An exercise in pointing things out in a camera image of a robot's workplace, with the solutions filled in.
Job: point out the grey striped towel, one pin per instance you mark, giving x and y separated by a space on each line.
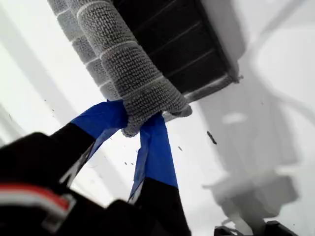
123 49

